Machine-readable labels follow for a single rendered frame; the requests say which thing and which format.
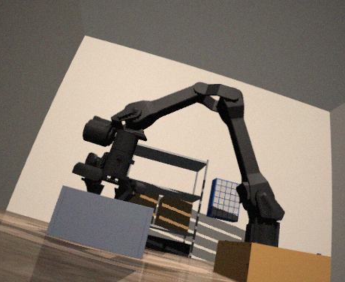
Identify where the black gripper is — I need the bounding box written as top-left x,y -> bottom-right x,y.
72,148 -> 146,202

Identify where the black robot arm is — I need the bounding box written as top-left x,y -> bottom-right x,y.
82,82 -> 285,248

